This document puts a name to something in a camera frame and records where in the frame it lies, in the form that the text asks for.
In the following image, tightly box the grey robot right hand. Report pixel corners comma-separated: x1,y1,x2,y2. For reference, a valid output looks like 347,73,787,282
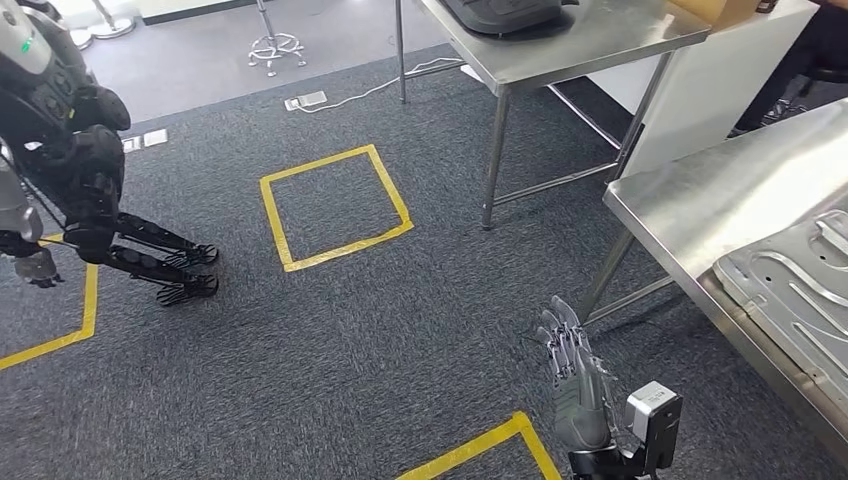
535,296,617,455

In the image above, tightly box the stainless steel workbench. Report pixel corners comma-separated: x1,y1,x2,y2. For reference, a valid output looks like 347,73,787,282
576,97,848,465

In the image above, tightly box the yellow floor tape square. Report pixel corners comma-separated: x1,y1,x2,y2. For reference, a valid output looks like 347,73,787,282
259,144,415,274
0,231,101,372
396,410,564,480

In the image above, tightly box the stamped sheet metal panel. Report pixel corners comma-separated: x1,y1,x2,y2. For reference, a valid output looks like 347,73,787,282
712,208,848,425

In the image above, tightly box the white desk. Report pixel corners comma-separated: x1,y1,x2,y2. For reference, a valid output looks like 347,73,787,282
588,0,821,179

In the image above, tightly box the stainless steel table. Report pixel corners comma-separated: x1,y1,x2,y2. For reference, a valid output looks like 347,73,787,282
394,0,713,232

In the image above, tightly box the black moulded tray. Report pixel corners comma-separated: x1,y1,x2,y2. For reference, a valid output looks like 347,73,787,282
440,0,579,38

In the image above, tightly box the white floor power socket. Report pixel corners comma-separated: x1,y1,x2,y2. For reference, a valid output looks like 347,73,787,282
284,90,329,113

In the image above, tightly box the cardboard box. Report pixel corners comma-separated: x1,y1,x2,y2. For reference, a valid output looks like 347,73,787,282
669,0,763,31

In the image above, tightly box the person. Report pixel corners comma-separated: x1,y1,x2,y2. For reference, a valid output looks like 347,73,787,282
728,0,848,138

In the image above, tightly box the chrome stool base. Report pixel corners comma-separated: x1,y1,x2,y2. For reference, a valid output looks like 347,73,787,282
248,0,308,77

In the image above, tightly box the black humanoid robot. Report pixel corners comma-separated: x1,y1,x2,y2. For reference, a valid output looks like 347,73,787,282
0,0,221,307

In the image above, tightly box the round chrome stand base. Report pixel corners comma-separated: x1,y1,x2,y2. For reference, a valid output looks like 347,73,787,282
66,0,137,51

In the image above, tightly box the white power cable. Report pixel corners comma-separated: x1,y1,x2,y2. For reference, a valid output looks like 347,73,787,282
298,58,465,114

